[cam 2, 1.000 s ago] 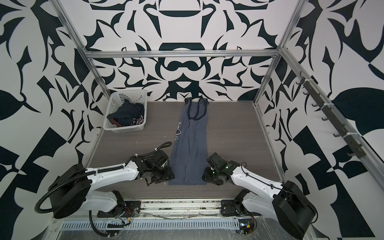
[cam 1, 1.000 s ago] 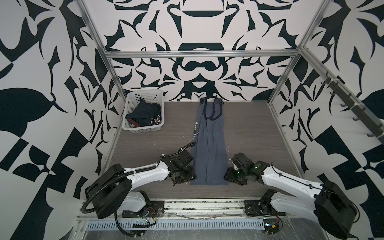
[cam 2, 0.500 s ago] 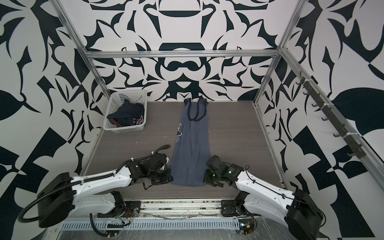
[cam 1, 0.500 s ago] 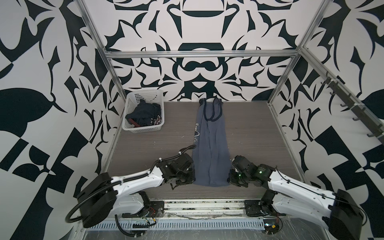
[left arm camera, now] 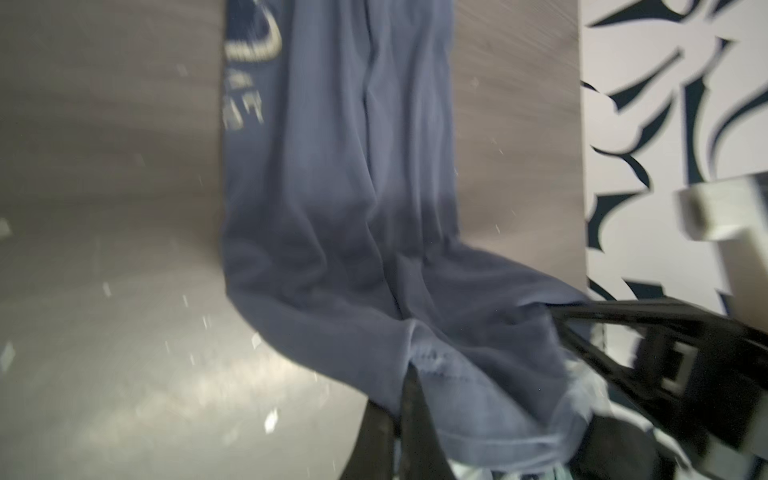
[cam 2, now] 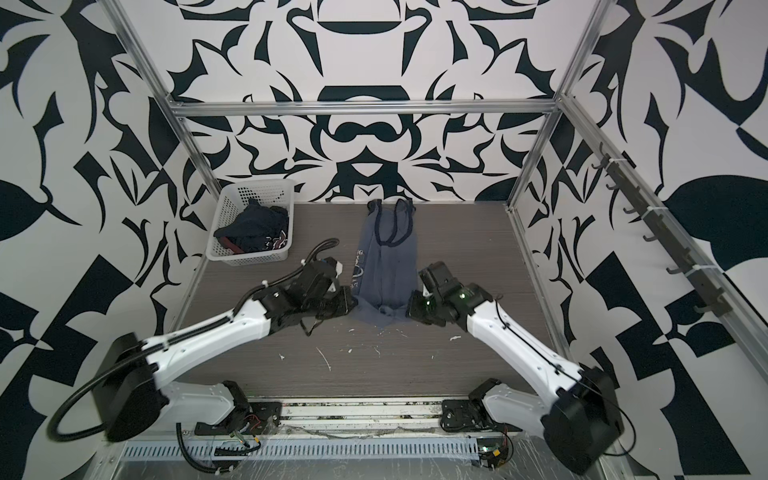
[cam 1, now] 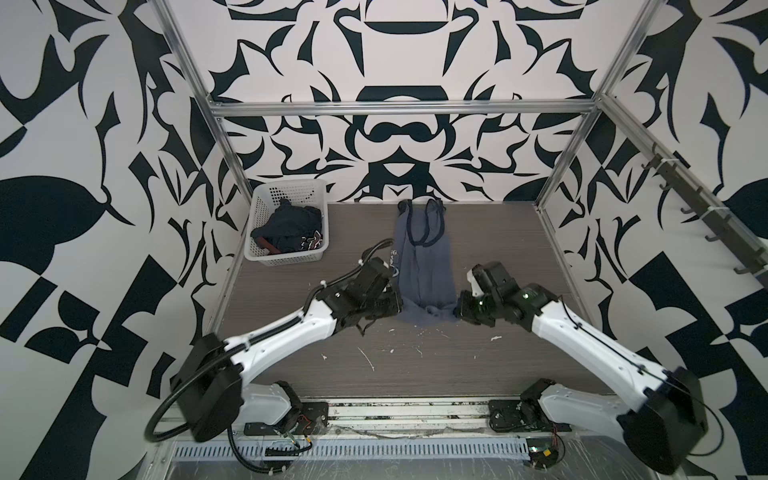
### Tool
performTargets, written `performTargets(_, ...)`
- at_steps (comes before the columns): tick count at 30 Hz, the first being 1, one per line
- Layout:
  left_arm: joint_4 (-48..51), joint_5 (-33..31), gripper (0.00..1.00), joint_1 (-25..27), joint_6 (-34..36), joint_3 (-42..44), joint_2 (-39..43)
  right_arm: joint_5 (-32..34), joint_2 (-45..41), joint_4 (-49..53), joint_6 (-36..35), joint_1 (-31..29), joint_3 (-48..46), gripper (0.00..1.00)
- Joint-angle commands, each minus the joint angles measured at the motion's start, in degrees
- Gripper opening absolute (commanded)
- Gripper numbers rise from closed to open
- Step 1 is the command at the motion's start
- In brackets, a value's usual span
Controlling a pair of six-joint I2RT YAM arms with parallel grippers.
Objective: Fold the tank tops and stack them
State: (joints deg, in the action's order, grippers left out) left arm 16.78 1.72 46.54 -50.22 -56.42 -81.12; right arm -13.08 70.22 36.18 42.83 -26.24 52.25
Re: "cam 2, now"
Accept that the blue-grey tank top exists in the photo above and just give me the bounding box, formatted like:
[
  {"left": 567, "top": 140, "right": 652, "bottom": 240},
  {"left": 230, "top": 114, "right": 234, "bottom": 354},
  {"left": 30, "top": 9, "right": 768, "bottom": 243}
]
[{"left": 351, "top": 199, "right": 418, "bottom": 328}]

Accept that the dark navy tank top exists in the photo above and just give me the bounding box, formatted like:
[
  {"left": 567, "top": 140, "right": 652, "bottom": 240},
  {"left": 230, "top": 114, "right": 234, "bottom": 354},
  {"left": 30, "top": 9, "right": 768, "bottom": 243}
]
[{"left": 214, "top": 199, "right": 290, "bottom": 254}]

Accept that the white plastic laundry basket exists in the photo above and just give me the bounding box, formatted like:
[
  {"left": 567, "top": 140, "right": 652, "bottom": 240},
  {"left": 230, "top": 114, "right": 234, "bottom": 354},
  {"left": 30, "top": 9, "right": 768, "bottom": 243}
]
[{"left": 206, "top": 179, "right": 295, "bottom": 266}]

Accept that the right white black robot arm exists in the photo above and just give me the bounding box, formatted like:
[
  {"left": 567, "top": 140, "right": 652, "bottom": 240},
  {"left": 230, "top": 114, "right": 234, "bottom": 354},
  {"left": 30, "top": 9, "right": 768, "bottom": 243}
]
[{"left": 407, "top": 262, "right": 625, "bottom": 475}]

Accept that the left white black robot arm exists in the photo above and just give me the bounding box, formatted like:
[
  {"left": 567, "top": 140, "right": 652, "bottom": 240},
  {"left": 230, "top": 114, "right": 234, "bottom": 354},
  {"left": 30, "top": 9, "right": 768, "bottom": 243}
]
[{"left": 93, "top": 257, "right": 357, "bottom": 443}]

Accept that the maroon tank top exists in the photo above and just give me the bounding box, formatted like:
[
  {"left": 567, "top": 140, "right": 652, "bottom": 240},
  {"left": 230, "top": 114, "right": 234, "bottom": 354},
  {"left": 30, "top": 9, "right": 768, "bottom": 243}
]
[{"left": 217, "top": 237, "right": 244, "bottom": 255}]

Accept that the green circuit board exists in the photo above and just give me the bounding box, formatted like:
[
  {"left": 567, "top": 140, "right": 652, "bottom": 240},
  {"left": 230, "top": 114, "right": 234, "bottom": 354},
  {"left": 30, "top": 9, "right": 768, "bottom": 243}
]
[{"left": 477, "top": 436, "right": 514, "bottom": 470}]

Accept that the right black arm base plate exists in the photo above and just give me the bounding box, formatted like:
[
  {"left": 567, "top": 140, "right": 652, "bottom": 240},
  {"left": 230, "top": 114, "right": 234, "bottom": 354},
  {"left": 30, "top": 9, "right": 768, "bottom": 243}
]
[{"left": 439, "top": 400, "right": 498, "bottom": 433}]

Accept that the aluminium front rail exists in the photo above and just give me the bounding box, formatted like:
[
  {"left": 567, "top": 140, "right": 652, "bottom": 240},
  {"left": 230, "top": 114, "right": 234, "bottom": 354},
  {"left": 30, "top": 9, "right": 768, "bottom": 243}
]
[{"left": 104, "top": 395, "right": 481, "bottom": 439}]

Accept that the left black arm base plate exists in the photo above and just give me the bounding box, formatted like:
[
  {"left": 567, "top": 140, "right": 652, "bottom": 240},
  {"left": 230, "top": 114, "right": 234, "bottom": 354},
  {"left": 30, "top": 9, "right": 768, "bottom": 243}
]
[{"left": 194, "top": 401, "right": 283, "bottom": 436}]

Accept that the white slotted cable duct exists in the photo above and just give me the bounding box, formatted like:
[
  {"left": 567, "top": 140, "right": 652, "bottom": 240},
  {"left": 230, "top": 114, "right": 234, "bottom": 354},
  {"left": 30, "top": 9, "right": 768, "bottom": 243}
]
[{"left": 119, "top": 436, "right": 484, "bottom": 462}]

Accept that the aluminium frame back crossbar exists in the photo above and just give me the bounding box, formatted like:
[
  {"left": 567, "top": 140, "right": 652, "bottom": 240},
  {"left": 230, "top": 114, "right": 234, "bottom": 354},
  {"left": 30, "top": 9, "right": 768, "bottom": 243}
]
[{"left": 170, "top": 99, "right": 556, "bottom": 118}]

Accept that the grey wall hook rack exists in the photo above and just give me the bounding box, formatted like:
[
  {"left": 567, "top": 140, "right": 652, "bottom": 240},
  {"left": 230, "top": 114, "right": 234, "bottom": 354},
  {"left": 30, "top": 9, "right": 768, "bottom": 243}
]
[{"left": 593, "top": 144, "right": 734, "bottom": 318}]

